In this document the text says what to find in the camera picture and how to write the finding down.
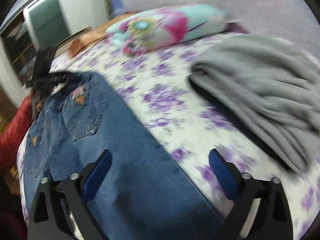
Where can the red sleeve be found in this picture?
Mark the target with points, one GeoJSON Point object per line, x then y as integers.
{"type": "Point", "coordinates": [14, 134]}

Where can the person left hand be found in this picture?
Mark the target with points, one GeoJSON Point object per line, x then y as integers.
{"type": "Point", "coordinates": [38, 98]}

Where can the blue denim jeans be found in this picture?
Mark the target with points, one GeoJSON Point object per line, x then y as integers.
{"type": "Point", "coordinates": [145, 194]}

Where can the purple floral bed sheet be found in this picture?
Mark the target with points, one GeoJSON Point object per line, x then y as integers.
{"type": "Point", "coordinates": [155, 87]}

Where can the brown orange pillow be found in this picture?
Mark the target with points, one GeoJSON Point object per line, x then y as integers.
{"type": "Point", "coordinates": [93, 36]}

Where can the grey folded garment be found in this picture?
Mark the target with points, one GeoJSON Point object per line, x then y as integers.
{"type": "Point", "coordinates": [272, 87]}

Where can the floral folded blanket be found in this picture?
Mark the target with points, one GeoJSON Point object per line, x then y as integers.
{"type": "Point", "coordinates": [167, 26]}

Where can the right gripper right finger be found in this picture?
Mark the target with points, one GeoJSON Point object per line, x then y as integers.
{"type": "Point", "coordinates": [273, 218]}

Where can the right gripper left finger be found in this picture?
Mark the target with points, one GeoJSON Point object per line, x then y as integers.
{"type": "Point", "coordinates": [48, 217]}

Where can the black folded garment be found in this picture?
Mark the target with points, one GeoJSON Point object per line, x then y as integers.
{"type": "Point", "coordinates": [233, 119]}

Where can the window with frame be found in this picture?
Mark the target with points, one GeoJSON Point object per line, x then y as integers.
{"type": "Point", "coordinates": [38, 24]}

